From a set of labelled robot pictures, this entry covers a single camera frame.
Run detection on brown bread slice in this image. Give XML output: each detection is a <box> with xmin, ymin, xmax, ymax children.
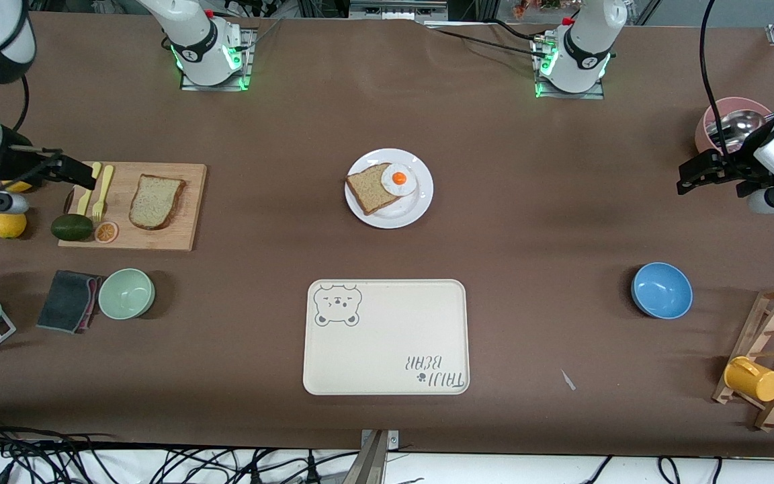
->
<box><xmin>345</xmin><ymin>163</ymin><xmax>396</xmax><ymax>216</ymax></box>
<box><xmin>128</xmin><ymin>173</ymin><xmax>186</xmax><ymax>231</ymax></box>

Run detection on yellow plastic fork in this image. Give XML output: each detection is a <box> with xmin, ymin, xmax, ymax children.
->
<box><xmin>92</xmin><ymin>165</ymin><xmax>115</xmax><ymax>223</ymax></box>

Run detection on grey metal mount bracket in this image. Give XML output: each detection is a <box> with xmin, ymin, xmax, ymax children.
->
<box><xmin>353</xmin><ymin>429</ymin><xmax>400</xmax><ymax>484</ymax></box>

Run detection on metal ladle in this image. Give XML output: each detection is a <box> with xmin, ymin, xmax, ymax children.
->
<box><xmin>706</xmin><ymin>109</ymin><xmax>774</xmax><ymax>147</ymax></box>

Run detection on pink bowl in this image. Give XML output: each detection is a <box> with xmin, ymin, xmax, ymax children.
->
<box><xmin>695</xmin><ymin>97</ymin><xmax>774</xmax><ymax>157</ymax></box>

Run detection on yellow plastic knife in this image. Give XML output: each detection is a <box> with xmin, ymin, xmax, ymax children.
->
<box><xmin>77</xmin><ymin>162</ymin><xmax>102</xmax><ymax>217</ymax></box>

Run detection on blue bowl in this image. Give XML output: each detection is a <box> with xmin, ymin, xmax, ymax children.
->
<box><xmin>631</xmin><ymin>262</ymin><xmax>693</xmax><ymax>319</ymax></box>

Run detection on yellow mug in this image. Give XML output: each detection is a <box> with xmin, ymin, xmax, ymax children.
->
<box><xmin>724</xmin><ymin>356</ymin><xmax>774</xmax><ymax>403</ymax></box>

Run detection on thin black floor cables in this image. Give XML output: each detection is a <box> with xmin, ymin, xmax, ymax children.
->
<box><xmin>578</xmin><ymin>456</ymin><xmax>724</xmax><ymax>484</ymax></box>

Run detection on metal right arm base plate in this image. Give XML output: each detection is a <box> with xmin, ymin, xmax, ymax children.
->
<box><xmin>180</xmin><ymin>27</ymin><xmax>257</xmax><ymax>92</ymax></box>

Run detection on wooden cutting board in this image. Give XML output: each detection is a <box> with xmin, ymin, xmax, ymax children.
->
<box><xmin>58</xmin><ymin>161</ymin><xmax>208</xmax><ymax>252</ymax></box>

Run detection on white round plate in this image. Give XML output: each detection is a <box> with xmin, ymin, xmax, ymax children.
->
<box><xmin>345</xmin><ymin>148</ymin><xmax>434</xmax><ymax>229</ymax></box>

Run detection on grey metal box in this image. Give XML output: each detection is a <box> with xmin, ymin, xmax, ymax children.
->
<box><xmin>349</xmin><ymin>0</ymin><xmax>449</xmax><ymax>21</ymax></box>

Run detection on wooden mug rack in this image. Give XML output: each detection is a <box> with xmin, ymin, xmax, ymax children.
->
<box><xmin>713</xmin><ymin>284</ymin><xmax>774</xmax><ymax>432</ymax></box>

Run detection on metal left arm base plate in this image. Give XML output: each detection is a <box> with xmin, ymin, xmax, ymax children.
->
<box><xmin>533</xmin><ymin>34</ymin><xmax>607</xmax><ymax>100</ymax></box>

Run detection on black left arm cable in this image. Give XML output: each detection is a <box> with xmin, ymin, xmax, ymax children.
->
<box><xmin>698</xmin><ymin>0</ymin><xmax>740</xmax><ymax>172</ymax></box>

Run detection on cream bear print tray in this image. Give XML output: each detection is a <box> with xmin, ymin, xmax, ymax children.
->
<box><xmin>302</xmin><ymin>279</ymin><xmax>470</xmax><ymax>396</ymax></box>

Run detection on toy fried egg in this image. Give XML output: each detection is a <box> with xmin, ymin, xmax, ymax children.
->
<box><xmin>381</xmin><ymin>163</ymin><xmax>419</xmax><ymax>198</ymax></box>

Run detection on pale green bowl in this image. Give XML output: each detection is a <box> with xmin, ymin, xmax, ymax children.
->
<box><xmin>98</xmin><ymin>268</ymin><xmax>156</xmax><ymax>321</ymax></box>

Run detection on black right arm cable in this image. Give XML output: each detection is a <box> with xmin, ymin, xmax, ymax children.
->
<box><xmin>11</xmin><ymin>74</ymin><xmax>32</xmax><ymax>135</ymax></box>

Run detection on black base power cable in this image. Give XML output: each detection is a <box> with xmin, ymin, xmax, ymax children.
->
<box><xmin>424</xmin><ymin>19</ymin><xmax>549</xmax><ymax>61</ymax></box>

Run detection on grey and pink folded cloth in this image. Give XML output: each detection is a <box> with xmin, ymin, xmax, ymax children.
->
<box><xmin>36</xmin><ymin>270</ymin><xmax>104</xmax><ymax>335</ymax></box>

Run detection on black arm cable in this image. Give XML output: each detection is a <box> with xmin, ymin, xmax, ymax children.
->
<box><xmin>698</xmin><ymin>0</ymin><xmax>740</xmax><ymax>172</ymax></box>
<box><xmin>11</xmin><ymin>74</ymin><xmax>32</xmax><ymax>135</ymax></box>

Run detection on tangled black floor cables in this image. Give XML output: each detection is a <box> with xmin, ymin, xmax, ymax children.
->
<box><xmin>0</xmin><ymin>417</ymin><xmax>361</xmax><ymax>484</ymax></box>

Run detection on green avocado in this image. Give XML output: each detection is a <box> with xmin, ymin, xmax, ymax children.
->
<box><xmin>50</xmin><ymin>214</ymin><xmax>95</xmax><ymax>242</ymax></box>

